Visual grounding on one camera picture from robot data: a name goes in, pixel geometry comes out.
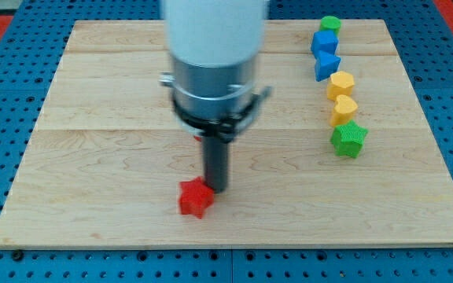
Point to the light wooden board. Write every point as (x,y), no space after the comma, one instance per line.
(103,165)

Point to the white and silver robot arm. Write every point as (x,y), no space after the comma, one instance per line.
(213,47)

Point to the red star block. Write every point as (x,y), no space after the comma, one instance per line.
(195,198)

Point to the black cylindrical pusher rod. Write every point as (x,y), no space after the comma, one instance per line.
(215,161)

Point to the yellow heart block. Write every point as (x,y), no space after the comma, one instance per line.
(343,111)

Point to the green circle block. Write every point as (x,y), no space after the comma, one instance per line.
(330,23)

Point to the yellow hexagon block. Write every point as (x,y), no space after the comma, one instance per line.
(340,83)

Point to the blue cube block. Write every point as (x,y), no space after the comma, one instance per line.
(324,41)

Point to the blue triangle block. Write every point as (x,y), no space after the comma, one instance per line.
(326,64)

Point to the green star block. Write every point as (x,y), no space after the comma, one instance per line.
(348,139)

